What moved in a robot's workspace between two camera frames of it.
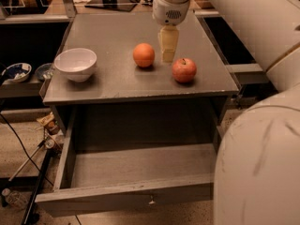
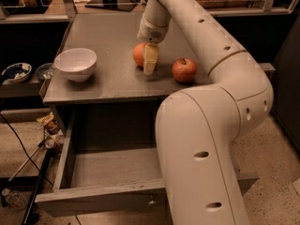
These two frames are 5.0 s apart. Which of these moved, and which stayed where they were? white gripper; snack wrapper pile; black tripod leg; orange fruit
Moved: white gripper
Stayed: snack wrapper pile; black tripod leg; orange fruit
